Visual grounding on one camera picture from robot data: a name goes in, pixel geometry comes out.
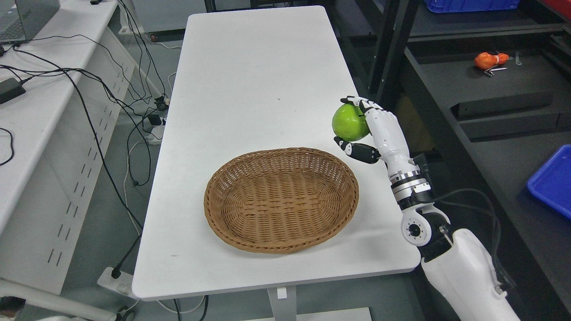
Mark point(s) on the white table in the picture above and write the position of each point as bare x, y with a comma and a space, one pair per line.
246, 81

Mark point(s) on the laptop computer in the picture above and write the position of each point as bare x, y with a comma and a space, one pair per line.
21, 20

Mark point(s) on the white power strip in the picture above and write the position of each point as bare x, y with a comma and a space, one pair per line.
121, 285

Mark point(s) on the green apple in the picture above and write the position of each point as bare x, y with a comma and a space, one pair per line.
349, 123

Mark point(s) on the black power adapter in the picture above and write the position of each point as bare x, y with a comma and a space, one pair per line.
10, 89

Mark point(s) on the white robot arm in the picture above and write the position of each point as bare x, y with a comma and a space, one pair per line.
455, 263

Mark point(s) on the orange toy on shelf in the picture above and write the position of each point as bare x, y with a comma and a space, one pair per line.
486, 61

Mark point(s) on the blue plastic tray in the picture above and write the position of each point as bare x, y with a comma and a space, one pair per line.
551, 183

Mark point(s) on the white side desk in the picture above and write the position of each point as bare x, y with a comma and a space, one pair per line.
52, 138

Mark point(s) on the brown wicker basket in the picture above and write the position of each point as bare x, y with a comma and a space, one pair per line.
280, 200

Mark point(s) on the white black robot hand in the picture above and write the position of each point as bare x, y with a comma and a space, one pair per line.
390, 144

